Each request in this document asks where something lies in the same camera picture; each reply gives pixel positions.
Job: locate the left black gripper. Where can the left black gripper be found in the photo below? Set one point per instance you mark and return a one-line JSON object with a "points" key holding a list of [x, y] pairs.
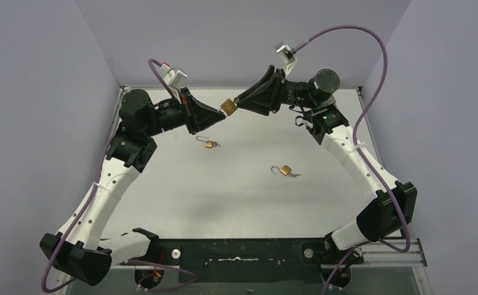
{"points": [[188, 110]]}

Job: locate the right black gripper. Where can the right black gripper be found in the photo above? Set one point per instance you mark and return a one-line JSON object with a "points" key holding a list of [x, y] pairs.
{"points": [[266, 96]]}

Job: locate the brass padlock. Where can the brass padlock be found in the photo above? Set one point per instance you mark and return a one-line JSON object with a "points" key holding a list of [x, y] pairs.
{"points": [[208, 143], [228, 107], [284, 170]]}

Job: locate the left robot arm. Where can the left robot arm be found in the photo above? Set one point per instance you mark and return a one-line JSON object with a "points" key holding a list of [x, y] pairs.
{"points": [[77, 248]]}

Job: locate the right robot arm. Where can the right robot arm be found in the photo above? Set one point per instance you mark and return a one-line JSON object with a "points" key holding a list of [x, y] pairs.
{"points": [[390, 202]]}

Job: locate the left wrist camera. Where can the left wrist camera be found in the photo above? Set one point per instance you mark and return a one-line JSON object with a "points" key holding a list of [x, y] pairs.
{"points": [[174, 78]]}

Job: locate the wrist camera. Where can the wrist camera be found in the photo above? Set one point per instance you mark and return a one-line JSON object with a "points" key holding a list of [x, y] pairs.
{"points": [[174, 78], [288, 56]]}

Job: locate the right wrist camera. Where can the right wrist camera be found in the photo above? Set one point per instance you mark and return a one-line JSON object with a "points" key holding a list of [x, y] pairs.
{"points": [[288, 56]]}

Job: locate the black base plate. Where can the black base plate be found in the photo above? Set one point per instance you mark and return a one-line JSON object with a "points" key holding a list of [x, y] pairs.
{"points": [[249, 260]]}

